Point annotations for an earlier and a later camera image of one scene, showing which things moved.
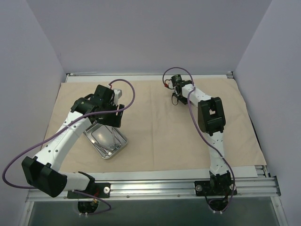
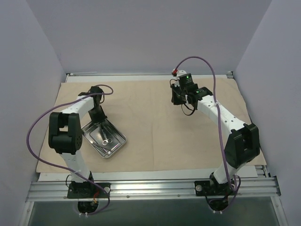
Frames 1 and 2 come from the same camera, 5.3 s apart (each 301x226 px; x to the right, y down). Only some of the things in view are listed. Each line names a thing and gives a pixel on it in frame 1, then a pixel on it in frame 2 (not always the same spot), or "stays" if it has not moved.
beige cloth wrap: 160,134 stays
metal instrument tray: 108,141 stays
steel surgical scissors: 117,144 → 106,141
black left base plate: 100,189 stays
